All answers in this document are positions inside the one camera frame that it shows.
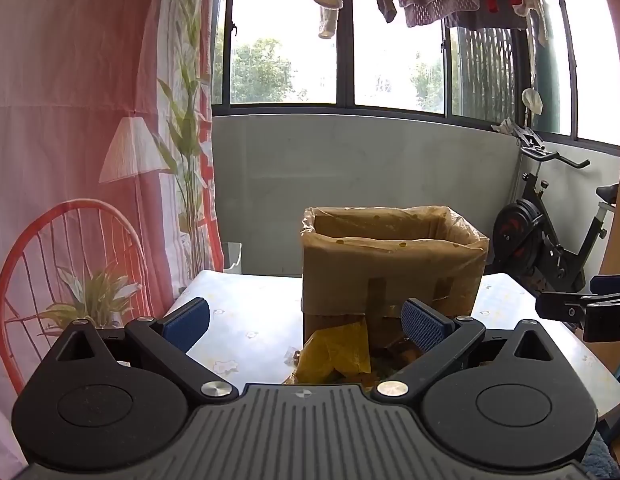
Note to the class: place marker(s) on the patterned window screen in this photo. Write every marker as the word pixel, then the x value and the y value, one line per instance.
pixel 482 72

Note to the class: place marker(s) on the white rag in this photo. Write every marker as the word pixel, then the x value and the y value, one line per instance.
pixel 504 127
pixel 532 101

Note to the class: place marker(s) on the plastic-lined cardboard box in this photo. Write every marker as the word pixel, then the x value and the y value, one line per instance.
pixel 350 280

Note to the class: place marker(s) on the printed pink curtain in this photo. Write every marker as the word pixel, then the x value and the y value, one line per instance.
pixel 65 110

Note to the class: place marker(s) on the yellow snack bag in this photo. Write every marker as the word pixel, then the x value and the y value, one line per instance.
pixel 340 355

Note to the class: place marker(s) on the white bin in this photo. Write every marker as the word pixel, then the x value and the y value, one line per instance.
pixel 232 257

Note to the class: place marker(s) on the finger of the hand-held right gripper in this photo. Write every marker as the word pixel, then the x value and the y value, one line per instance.
pixel 612 284
pixel 560 306

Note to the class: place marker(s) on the blue fluffy cloth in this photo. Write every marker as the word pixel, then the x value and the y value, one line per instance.
pixel 605 455

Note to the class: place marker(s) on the black exercise bike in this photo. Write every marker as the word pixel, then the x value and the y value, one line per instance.
pixel 520 230

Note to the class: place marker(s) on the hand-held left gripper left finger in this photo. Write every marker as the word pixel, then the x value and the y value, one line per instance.
pixel 187 321

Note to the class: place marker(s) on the dark grey hanging cloth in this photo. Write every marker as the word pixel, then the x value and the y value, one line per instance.
pixel 485 21

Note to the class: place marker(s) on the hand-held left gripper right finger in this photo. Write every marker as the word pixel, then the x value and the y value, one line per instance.
pixel 425 328

